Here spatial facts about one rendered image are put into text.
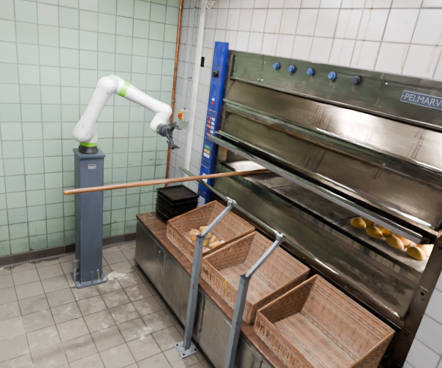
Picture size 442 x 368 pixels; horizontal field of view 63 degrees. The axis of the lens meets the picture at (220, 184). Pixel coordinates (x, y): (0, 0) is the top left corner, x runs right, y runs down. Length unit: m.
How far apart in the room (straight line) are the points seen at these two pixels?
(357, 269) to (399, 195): 0.52
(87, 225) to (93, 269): 0.45
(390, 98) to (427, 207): 0.57
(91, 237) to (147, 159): 1.04
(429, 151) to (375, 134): 0.29
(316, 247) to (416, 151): 0.87
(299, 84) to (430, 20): 0.83
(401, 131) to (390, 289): 0.83
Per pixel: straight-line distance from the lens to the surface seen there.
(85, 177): 3.06
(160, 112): 2.84
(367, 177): 2.15
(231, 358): 2.43
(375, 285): 2.25
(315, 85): 2.38
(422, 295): 2.13
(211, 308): 2.56
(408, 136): 2.03
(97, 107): 2.77
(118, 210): 3.95
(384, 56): 2.11
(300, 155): 2.42
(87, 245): 3.34
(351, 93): 2.21
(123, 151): 3.72
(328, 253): 2.39
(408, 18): 2.09
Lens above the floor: 2.12
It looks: 21 degrees down
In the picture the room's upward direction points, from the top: 8 degrees clockwise
